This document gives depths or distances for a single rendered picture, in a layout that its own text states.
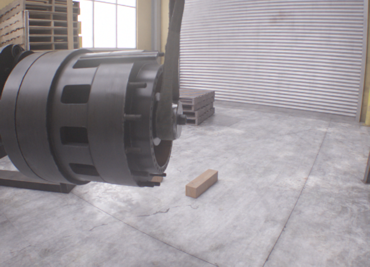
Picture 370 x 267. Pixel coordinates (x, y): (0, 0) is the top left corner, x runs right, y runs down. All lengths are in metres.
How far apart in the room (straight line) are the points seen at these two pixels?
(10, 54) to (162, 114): 0.67
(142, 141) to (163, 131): 0.14
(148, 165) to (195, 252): 0.86
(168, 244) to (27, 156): 1.03
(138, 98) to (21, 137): 0.43
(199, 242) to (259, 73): 5.09
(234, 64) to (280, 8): 1.76
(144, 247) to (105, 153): 0.95
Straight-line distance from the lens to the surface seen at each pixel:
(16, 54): 1.19
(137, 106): 0.80
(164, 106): 0.89
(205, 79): 6.92
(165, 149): 1.11
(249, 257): 1.60
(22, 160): 1.01
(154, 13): 7.95
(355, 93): 5.97
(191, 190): 2.12
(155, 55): 0.82
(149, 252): 1.61
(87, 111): 0.81
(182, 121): 0.95
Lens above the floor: 1.06
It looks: 14 degrees down
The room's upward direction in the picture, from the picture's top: straight up
